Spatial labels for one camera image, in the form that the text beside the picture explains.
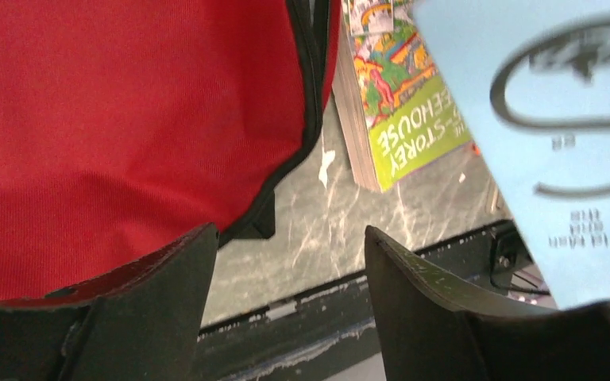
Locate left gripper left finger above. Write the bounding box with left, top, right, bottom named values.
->
left=0, top=225, right=218, bottom=380

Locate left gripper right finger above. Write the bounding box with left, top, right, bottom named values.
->
left=365, top=226, right=610, bottom=380

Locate red student backpack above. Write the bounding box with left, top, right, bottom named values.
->
left=0, top=1, right=341, bottom=301

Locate green storey treehouse book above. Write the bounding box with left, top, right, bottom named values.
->
left=333, top=1, right=471, bottom=193

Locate light blue notebook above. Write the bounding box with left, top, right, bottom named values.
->
left=413, top=1, right=610, bottom=309

